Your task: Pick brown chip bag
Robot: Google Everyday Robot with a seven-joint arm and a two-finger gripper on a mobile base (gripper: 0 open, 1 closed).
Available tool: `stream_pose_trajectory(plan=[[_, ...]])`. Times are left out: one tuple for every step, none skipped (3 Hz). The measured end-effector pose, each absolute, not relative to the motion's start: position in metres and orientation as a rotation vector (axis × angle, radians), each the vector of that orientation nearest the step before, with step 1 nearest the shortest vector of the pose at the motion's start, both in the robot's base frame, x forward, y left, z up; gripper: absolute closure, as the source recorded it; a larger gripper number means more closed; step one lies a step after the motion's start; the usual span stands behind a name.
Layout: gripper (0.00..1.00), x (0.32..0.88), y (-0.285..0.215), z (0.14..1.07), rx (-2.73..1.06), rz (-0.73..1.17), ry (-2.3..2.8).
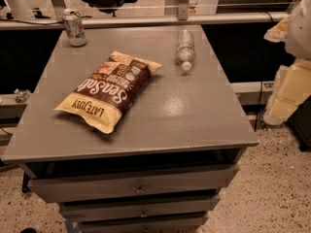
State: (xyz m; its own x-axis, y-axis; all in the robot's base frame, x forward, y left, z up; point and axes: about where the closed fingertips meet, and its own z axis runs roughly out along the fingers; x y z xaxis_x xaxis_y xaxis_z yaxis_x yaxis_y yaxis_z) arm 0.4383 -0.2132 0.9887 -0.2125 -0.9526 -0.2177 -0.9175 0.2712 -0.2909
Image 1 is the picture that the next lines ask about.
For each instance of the grey drawer cabinet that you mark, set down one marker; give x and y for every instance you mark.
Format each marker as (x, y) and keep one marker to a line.
(178, 120)

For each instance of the white soda can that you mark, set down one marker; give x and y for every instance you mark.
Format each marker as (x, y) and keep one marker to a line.
(74, 28)

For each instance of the clear plastic water bottle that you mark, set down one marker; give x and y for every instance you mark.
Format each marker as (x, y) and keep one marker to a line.
(185, 50)

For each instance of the bottom grey drawer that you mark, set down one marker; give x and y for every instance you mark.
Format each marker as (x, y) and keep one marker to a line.
(143, 225)

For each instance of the grey drawer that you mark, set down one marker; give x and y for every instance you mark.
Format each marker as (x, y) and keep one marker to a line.
(143, 225)
(129, 184)
(141, 208)

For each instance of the top grey drawer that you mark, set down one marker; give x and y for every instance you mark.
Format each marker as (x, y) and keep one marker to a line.
(129, 184)

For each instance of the small clear glass jar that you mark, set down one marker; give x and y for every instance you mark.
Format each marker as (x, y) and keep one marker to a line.
(22, 95)

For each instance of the middle grey drawer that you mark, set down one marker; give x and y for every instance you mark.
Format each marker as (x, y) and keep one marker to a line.
(141, 208)

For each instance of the brown and yellow chip bag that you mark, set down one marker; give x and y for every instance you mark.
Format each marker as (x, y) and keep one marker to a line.
(103, 98)

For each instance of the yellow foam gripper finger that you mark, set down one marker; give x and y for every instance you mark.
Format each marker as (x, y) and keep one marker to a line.
(277, 33)
(291, 87)

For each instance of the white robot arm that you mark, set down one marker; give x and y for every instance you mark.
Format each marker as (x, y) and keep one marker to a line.
(298, 34)

